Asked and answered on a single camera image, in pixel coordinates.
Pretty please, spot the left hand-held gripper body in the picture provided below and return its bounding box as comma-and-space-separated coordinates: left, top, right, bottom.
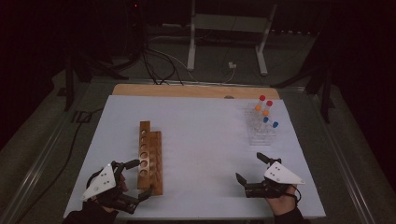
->
80, 160, 141, 216

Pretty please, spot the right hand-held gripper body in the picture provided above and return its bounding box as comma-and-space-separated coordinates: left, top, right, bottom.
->
244, 158, 306, 200

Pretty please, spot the wooden test tube rack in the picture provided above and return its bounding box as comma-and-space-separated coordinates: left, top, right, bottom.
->
136, 120, 163, 196

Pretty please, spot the person's left hand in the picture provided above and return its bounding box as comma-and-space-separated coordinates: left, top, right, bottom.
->
117, 174, 130, 194

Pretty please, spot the person's right hand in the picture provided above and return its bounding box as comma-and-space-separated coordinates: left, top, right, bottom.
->
264, 184, 298, 217

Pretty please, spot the white table sheet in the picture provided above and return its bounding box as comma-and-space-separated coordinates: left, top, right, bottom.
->
63, 94, 327, 219

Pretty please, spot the black stand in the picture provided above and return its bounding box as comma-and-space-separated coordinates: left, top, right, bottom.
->
270, 62, 335, 124
57, 52, 129, 112

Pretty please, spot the white metal stand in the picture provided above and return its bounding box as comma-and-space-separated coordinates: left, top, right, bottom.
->
186, 0, 278, 77

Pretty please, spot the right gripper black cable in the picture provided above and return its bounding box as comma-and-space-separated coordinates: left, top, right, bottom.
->
286, 185, 303, 206

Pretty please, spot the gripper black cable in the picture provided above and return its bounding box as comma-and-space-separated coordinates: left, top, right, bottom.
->
15, 106, 106, 223
286, 185, 303, 206

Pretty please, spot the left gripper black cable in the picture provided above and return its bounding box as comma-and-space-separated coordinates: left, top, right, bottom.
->
15, 106, 106, 223

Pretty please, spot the metal frame rail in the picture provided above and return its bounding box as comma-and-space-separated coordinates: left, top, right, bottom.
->
306, 90, 379, 224
0, 78, 94, 224

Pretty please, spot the white cable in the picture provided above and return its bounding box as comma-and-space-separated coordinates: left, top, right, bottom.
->
148, 46, 237, 85

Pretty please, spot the bundle of black cables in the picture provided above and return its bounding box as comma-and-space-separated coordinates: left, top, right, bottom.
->
124, 0, 185, 87

